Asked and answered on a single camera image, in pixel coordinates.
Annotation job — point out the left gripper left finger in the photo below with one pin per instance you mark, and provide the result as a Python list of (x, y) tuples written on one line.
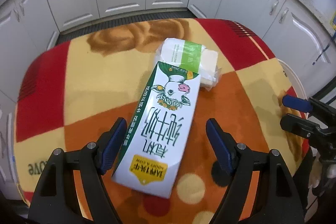
[(55, 199)]

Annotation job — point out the white milk carton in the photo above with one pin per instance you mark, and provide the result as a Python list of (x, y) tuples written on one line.
[(156, 137)]

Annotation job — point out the red orange floral blanket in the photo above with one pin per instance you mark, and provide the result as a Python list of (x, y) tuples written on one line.
[(246, 102)]

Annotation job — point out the white kitchen cabinets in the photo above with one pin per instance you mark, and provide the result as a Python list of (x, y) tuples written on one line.
[(106, 85)]

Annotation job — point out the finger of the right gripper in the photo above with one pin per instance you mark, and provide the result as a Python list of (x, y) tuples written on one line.
[(308, 130), (312, 106)]

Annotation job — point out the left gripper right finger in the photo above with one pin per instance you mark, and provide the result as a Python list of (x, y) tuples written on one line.
[(276, 199)]

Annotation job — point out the white trash bin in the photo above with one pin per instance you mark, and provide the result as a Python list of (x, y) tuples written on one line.
[(294, 80)]

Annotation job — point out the plastic wrapped tissue pack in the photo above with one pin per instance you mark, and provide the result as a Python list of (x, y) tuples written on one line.
[(191, 57)]

